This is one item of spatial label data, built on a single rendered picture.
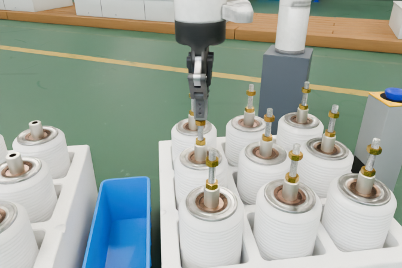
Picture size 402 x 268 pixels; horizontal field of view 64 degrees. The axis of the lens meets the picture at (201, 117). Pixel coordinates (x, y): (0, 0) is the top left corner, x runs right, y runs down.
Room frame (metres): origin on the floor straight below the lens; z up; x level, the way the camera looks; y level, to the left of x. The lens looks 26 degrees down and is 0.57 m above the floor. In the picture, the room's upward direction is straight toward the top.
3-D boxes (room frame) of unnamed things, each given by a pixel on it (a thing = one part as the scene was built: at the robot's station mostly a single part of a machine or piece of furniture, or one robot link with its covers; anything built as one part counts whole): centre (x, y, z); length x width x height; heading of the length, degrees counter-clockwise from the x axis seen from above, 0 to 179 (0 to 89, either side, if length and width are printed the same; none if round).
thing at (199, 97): (0.47, 0.00, 0.36); 0.03 x 0.01 x 0.05; 175
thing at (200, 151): (0.49, 0.00, 0.26); 0.02 x 0.02 x 0.03
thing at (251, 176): (0.50, -0.12, 0.16); 0.10 x 0.10 x 0.18
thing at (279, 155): (0.50, -0.12, 0.25); 0.08 x 0.08 x 0.01
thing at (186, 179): (0.49, 0.00, 0.16); 0.10 x 0.10 x 0.18
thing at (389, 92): (0.61, -0.40, 0.32); 0.04 x 0.04 x 0.02
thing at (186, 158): (0.49, 0.00, 0.25); 0.08 x 0.08 x 0.01
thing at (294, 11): (1.03, -0.29, 0.39); 0.09 x 0.09 x 0.17; 68
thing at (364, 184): (0.40, -0.25, 0.26); 0.02 x 0.02 x 0.03
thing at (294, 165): (0.38, -0.13, 0.30); 0.01 x 0.01 x 0.08
